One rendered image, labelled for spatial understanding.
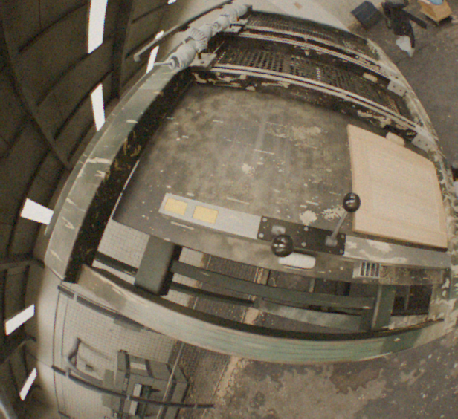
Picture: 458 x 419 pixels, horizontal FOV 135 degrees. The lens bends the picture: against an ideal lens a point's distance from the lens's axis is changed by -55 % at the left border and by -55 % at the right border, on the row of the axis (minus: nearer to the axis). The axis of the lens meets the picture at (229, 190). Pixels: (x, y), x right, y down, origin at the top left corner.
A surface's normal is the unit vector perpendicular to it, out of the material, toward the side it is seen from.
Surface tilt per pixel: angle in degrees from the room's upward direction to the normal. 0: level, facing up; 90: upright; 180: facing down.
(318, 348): 60
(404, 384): 0
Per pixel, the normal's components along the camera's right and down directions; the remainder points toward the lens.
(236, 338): -0.03, -0.45
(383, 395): -0.85, -0.42
